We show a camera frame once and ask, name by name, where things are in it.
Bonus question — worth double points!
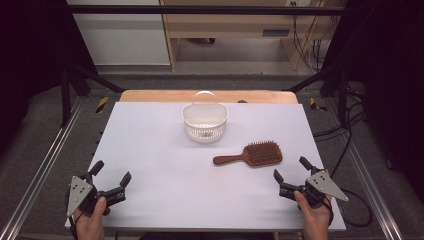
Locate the white cabinet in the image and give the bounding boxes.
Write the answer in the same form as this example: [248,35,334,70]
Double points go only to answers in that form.
[66,0,171,66]

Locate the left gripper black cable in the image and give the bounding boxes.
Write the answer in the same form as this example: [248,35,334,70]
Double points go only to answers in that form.
[65,186,80,240]

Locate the person's right hand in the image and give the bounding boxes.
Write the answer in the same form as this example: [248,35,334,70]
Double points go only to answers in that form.
[293,190,335,240]

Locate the black metal stand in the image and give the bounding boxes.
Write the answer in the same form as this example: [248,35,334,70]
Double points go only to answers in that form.
[60,62,125,128]
[285,63,350,128]

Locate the white board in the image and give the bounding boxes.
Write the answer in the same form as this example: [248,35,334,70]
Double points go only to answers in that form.
[64,101,347,233]

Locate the person's left hand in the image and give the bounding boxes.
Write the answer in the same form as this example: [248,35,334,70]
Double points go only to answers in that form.
[73,196,108,240]

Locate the brown wooden hairbrush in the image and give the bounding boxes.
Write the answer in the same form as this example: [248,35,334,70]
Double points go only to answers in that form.
[212,140,284,167]

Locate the hanging cable bundle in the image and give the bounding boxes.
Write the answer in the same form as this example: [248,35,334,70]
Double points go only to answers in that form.
[290,0,338,73]

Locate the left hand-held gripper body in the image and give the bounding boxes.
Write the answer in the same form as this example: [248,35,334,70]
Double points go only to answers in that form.
[65,171,127,218]

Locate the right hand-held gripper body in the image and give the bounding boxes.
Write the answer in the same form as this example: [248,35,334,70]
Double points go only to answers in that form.
[278,166,350,210]

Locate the light wooden desk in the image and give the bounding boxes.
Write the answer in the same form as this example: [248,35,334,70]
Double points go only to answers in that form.
[159,0,346,72]

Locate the aluminium rail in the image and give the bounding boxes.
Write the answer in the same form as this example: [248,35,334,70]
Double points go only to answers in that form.
[324,98,405,240]
[0,96,85,240]

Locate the white perforated plastic basket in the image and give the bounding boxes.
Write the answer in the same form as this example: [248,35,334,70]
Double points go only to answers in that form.
[181,90,229,144]

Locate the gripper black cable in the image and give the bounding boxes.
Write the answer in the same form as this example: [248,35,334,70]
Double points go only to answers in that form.
[65,186,80,240]
[324,196,335,226]

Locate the black floor cables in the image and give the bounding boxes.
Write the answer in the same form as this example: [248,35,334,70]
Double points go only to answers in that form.
[312,84,368,179]

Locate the wooden table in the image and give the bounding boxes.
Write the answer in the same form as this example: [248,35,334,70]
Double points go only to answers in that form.
[119,89,299,104]

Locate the black curtain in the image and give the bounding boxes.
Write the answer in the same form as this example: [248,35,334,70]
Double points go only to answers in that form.
[0,0,98,154]
[320,0,424,203]

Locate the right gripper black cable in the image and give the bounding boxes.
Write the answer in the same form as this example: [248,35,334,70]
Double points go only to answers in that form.
[324,196,335,226]

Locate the black horizontal frame bar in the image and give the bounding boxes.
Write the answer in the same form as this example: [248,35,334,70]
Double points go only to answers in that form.
[66,4,348,15]

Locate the black looped cable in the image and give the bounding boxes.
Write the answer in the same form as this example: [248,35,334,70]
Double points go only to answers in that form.
[336,188,373,228]

